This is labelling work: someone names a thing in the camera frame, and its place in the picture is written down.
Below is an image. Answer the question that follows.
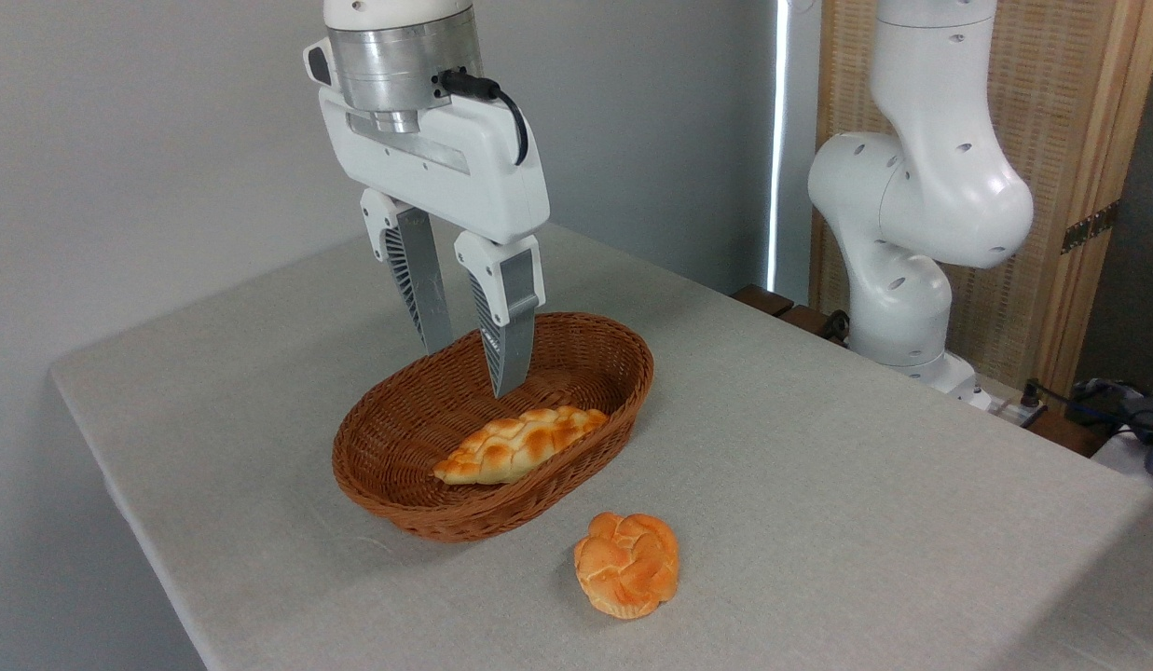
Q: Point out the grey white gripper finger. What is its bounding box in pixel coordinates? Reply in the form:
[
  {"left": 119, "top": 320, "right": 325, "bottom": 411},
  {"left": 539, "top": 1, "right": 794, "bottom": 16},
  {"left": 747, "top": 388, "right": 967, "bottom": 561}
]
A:
[
  {"left": 360, "top": 188, "right": 454, "bottom": 355},
  {"left": 454, "top": 230, "right": 546, "bottom": 399}
]

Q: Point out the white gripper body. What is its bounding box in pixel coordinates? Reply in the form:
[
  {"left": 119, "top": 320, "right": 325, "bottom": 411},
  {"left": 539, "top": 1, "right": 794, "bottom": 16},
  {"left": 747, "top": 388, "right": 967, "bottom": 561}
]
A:
[{"left": 317, "top": 88, "right": 551, "bottom": 245}]

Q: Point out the round orange knotted bread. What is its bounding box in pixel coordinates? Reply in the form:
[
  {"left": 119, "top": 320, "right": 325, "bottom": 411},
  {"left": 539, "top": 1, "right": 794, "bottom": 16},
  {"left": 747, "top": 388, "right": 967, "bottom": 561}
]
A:
[{"left": 574, "top": 512, "right": 679, "bottom": 621}]

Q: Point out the long braided bread loaf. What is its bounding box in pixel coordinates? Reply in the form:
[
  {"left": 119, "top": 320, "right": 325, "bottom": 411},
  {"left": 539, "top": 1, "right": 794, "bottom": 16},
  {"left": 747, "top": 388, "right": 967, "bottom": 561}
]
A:
[{"left": 432, "top": 405, "right": 610, "bottom": 486}]

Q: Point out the brown oval wicker basket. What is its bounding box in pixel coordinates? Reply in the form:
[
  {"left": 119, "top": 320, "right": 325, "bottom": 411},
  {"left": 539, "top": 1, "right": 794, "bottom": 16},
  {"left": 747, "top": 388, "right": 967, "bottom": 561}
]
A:
[{"left": 332, "top": 311, "right": 655, "bottom": 543}]

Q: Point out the dark brown wooden block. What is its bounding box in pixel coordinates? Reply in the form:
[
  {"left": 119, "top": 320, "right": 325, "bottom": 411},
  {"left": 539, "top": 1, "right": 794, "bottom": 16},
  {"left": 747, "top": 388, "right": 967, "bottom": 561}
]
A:
[
  {"left": 781, "top": 303, "right": 849, "bottom": 348},
  {"left": 733, "top": 284, "right": 796, "bottom": 318}
]

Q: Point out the grey tablecloth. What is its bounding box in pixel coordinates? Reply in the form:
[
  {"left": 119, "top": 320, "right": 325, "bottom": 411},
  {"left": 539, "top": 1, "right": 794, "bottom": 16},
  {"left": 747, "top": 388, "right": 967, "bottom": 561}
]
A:
[{"left": 49, "top": 219, "right": 1153, "bottom": 671}]

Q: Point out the white power strip with plug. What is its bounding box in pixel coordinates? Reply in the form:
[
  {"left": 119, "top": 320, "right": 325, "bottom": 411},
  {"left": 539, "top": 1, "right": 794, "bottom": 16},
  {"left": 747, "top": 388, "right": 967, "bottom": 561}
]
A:
[{"left": 991, "top": 377, "right": 1050, "bottom": 430}]

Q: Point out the dark metal screen hinge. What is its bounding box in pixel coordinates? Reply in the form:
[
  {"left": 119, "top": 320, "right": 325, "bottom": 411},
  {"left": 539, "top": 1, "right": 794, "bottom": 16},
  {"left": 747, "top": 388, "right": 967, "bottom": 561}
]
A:
[{"left": 1061, "top": 200, "right": 1119, "bottom": 254}]

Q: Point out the wooden rattan folding screen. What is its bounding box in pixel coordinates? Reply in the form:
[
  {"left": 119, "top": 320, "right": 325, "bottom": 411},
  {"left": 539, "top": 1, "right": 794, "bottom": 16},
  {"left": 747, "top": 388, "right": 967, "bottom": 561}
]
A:
[{"left": 809, "top": 0, "right": 1153, "bottom": 402}]

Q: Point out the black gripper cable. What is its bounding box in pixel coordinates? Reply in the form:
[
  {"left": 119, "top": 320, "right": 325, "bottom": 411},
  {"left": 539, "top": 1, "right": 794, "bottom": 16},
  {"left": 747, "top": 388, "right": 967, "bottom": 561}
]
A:
[{"left": 436, "top": 67, "right": 530, "bottom": 167}]

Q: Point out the pile of dark cables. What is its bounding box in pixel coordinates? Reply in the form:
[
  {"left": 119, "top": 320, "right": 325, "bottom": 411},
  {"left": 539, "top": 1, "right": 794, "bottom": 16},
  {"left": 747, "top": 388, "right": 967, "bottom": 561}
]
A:
[{"left": 1065, "top": 371, "right": 1153, "bottom": 484}]

